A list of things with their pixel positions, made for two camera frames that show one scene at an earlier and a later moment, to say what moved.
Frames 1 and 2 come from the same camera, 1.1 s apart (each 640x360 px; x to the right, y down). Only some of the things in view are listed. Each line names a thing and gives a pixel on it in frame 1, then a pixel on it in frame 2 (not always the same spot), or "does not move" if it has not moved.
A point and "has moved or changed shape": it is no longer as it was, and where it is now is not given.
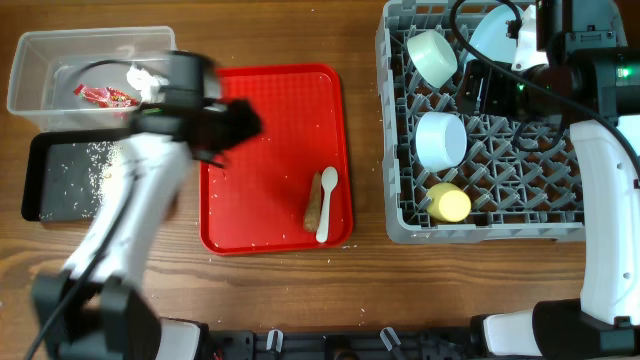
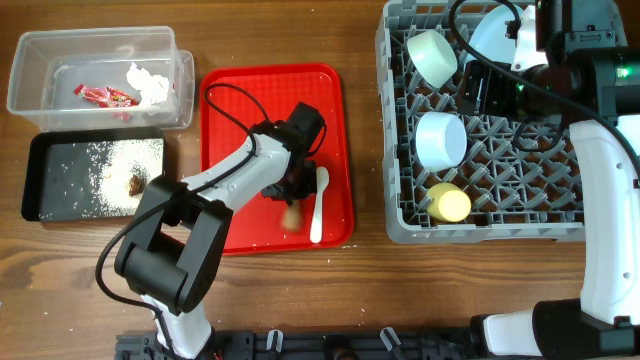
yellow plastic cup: [448, 202] does not move
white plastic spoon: [329, 179] has moved or changed shape
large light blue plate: [490, 39] does not move
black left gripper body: [204, 126] -> [294, 185]
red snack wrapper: [105, 97] does not move
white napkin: [151, 87] does not move
